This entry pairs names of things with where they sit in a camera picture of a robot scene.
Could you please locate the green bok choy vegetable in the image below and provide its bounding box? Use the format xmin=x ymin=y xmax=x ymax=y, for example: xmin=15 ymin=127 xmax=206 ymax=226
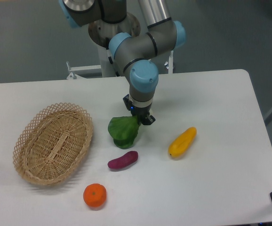
xmin=108 ymin=116 xmax=140 ymax=149

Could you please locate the woven wicker basket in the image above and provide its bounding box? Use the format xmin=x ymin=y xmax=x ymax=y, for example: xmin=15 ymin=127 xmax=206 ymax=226
xmin=13 ymin=103 xmax=94 ymax=186

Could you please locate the yellow mango fruit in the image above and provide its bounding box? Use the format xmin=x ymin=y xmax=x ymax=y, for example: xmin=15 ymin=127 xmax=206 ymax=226
xmin=168 ymin=127 xmax=197 ymax=158

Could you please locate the purple sweet potato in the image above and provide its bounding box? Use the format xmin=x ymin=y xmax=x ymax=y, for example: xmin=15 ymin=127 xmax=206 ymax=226
xmin=107 ymin=151 xmax=138 ymax=170

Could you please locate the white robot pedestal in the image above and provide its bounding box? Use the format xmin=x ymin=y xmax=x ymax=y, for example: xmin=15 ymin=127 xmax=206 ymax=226
xmin=66 ymin=11 xmax=176 ymax=80

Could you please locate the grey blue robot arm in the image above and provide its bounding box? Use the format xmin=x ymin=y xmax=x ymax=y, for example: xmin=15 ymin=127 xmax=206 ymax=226
xmin=59 ymin=0 xmax=186 ymax=125

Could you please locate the orange tangerine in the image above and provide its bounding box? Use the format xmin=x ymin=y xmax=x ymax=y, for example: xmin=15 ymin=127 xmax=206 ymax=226
xmin=83 ymin=184 xmax=107 ymax=208

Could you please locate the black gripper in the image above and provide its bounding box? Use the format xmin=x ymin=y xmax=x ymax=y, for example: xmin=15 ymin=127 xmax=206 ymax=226
xmin=123 ymin=94 xmax=156 ymax=126

